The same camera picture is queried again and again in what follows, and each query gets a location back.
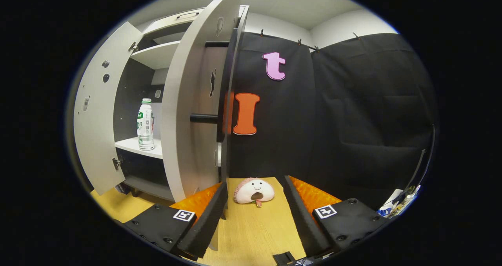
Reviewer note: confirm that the white green-label water bottle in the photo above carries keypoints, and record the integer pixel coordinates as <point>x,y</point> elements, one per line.
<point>145,128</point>

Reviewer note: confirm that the pink smiling plush toy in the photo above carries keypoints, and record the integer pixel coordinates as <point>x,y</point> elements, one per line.
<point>255,191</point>

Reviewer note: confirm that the clear plastic bottle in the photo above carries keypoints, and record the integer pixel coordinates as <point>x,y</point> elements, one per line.
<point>410,198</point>

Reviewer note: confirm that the white open cabinet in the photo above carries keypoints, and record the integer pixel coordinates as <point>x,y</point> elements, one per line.
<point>153,56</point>

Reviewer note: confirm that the white cabinet door with hinges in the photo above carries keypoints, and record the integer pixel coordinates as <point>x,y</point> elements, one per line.
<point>98,132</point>

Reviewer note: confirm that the blue ribbon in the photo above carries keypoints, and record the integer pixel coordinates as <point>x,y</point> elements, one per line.
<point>385,211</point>

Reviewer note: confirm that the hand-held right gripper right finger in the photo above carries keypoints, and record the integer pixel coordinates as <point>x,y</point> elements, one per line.
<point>304,219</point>

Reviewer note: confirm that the bottle with dark label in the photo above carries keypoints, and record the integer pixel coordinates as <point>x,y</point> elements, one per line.
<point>401,209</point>

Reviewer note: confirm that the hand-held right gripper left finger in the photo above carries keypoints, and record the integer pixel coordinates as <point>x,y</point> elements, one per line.
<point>206,223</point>

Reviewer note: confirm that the small black flat block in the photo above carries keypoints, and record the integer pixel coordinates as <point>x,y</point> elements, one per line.
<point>284,258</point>

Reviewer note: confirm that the black backdrop cloth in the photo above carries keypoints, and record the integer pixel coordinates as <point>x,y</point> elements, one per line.
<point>353,121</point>

